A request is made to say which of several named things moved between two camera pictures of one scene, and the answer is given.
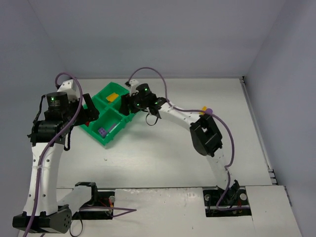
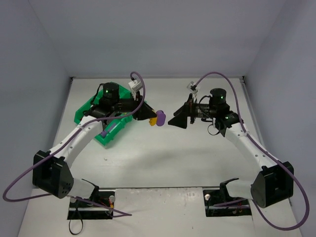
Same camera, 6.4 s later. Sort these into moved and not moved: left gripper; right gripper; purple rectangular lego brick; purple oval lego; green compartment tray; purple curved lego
Moved: purple oval lego; left gripper; right gripper
Not moved: purple curved lego; green compartment tray; purple rectangular lego brick
